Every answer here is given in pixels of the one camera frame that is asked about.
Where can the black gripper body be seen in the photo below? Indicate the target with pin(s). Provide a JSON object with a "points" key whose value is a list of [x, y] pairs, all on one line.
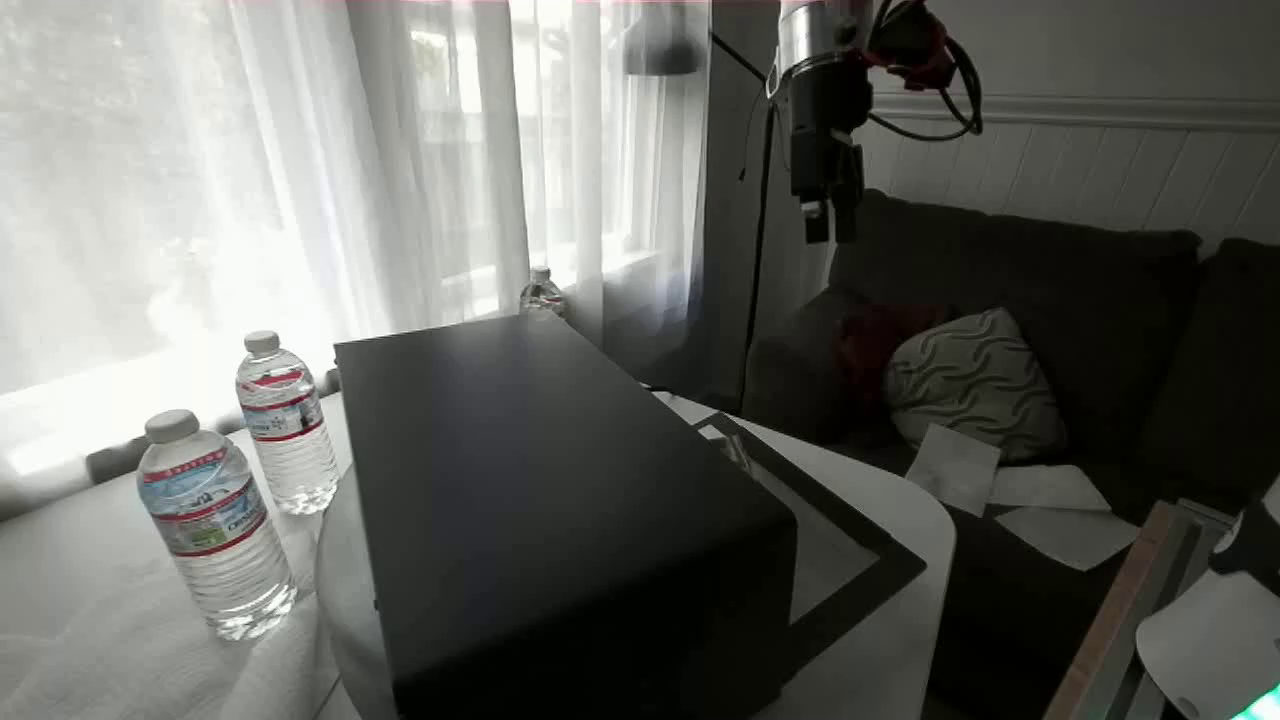
{"points": [[826, 126]]}

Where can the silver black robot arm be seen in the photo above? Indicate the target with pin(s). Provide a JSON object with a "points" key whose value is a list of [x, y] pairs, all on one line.
{"points": [[811, 37]]}

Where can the dark red cushion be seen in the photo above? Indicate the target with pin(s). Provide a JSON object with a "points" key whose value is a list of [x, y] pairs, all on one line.
{"points": [[832, 355]]}

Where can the white patterned pillow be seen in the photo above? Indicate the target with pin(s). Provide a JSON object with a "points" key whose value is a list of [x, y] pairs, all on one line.
{"points": [[975, 383]]}

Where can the white folded paper sheet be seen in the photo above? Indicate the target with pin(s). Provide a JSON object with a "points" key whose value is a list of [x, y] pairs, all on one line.
{"points": [[954, 470]]}

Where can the dark grey sofa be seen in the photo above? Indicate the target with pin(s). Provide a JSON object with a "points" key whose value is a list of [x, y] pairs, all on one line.
{"points": [[1106, 307]]}

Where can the white flat paper sheet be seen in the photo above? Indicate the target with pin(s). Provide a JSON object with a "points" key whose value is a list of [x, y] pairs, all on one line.
{"points": [[1047, 489], [1065, 538]]}

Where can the black box cabinet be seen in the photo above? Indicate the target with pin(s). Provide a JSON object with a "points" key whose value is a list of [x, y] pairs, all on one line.
{"points": [[534, 520]]}

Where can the white sheer curtain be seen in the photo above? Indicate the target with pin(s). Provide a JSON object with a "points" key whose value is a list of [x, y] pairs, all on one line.
{"points": [[334, 162]]}

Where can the light wooden board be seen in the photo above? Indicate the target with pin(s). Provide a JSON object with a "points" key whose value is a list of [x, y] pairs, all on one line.
{"points": [[1113, 626]]}

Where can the small clear water bottle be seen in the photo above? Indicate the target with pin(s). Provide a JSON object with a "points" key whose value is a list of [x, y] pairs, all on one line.
{"points": [[284, 427]]}

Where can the large clear water bottle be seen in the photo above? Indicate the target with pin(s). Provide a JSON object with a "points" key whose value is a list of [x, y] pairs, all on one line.
{"points": [[214, 534]]}

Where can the white tablecloth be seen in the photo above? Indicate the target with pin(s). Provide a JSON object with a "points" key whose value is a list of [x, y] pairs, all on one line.
{"points": [[94, 602]]}

